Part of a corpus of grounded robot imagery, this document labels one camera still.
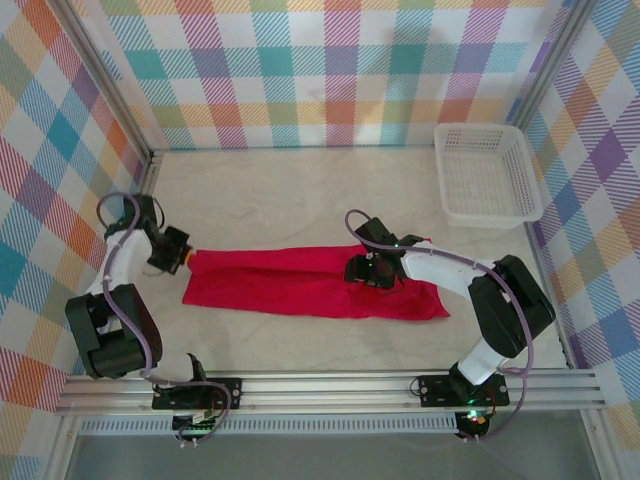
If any red t-shirt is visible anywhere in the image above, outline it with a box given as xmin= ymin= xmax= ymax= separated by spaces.
xmin=180 ymin=243 xmax=451 ymax=322

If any wide aluminium mounting beam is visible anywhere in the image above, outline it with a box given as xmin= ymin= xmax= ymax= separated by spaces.
xmin=53 ymin=369 xmax=609 ymax=416

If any white plastic basket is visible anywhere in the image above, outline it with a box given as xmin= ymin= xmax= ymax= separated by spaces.
xmin=433 ymin=122 xmax=546 ymax=231

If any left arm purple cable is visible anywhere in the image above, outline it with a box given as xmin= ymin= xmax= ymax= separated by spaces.
xmin=96 ymin=191 xmax=234 ymax=446

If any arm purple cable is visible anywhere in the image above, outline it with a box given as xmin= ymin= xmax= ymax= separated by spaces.
xmin=344 ymin=208 xmax=535 ymax=444
xmin=96 ymin=191 xmax=234 ymax=446

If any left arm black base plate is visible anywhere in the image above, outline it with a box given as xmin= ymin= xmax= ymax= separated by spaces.
xmin=151 ymin=377 xmax=244 ymax=412

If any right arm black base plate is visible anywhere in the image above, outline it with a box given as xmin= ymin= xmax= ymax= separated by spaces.
xmin=417 ymin=373 xmax=511 ymax=407

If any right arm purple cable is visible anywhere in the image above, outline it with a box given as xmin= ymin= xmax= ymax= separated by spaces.
xmin=344 ymin=208 xmax=535 ymax=444

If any slotted grey cable duct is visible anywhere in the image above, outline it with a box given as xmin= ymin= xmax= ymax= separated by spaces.
xmin=79 ymin=417 xmax=461 ymax=436

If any aluminium frame post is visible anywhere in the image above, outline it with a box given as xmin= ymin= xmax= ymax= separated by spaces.
xmin=49 ymin=0 xmax=156 ymax=157
xmin=509 ymin=0 xmax=601 ymax=132

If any aluminium frame leg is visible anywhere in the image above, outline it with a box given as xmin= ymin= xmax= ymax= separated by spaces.
xmin=44 ymin=413 xmax=84 ymax=480
xmin=579 ymin=409 xmax=616 ymax=480

